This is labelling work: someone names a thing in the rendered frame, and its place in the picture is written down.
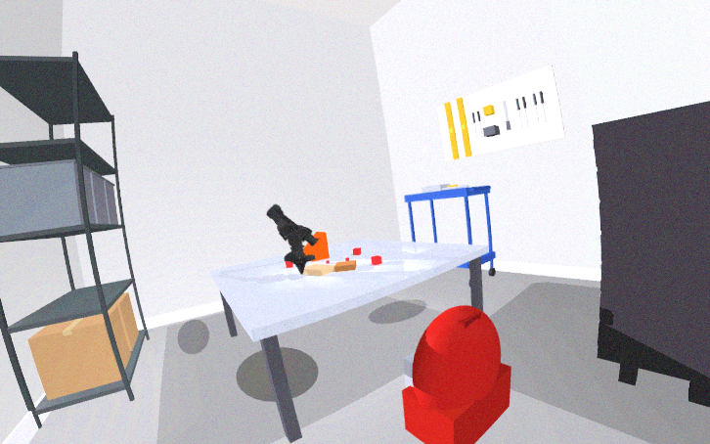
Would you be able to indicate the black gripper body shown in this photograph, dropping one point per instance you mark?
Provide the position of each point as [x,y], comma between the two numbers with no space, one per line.
[303,258]

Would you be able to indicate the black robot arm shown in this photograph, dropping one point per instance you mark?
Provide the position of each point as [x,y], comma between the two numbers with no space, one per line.
[295,234]

